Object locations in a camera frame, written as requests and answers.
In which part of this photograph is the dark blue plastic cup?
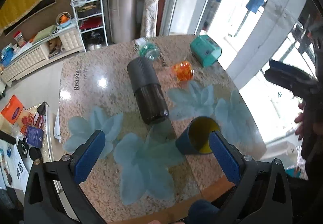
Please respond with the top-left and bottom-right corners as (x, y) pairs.
(175, 116), (220, 155)

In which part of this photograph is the teal hexagonal tin box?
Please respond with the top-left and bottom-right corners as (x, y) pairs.
(190, 35), (222, 68)

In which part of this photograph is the white tufted low cabinet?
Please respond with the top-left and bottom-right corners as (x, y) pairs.
(1, 26), (84, 87)

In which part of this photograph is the clear green-label plastic bottle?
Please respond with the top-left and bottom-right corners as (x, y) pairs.
(134, 37), (159, 61)

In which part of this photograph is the white wire shelf rack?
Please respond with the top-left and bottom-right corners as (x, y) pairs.
(70, 0), (108, 52)

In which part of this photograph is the bowl of oranges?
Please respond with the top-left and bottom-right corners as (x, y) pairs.
(56, 12), (71, 28)

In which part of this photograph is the orange translucent plastic container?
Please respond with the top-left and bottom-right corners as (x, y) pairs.
(171, 60), (194, 82)

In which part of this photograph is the orange paper bag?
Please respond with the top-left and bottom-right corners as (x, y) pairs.
(1, 95), (25, 125)

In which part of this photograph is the black cylindrical thermos bottle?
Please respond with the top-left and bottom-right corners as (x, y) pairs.
(127, 57), (169, 125)

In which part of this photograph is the person's right hand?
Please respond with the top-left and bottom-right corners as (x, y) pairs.
(295, 112), (323, 141)

